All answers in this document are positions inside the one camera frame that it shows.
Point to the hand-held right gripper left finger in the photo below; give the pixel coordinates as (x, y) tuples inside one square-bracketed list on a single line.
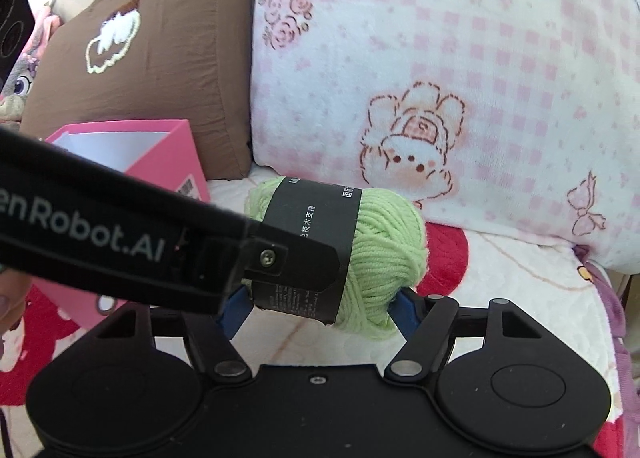
[(232, 318)]

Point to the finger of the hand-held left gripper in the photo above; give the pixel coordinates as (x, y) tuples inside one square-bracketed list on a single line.
[(295, 260)]

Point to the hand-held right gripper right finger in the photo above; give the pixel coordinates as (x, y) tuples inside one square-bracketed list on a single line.
[(407, 310)]

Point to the green yarn ball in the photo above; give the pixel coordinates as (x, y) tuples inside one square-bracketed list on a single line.
[(390, 248)]

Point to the pink cardboard box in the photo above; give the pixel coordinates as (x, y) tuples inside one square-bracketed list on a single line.
[(170, 158)]

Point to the person's left hand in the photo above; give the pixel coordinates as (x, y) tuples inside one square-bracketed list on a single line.
[(10, 293)]

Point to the red bear printed blanket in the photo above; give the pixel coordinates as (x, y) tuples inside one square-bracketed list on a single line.
[(525, 268)]

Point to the grey bunny plush toy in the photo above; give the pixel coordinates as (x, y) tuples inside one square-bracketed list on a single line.
[(20, 83)]

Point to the brown pillow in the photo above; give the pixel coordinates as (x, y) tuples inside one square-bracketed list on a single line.
[(190, 63)]

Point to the pink checked pillow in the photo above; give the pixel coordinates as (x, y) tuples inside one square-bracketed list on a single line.
[(450, 38)]

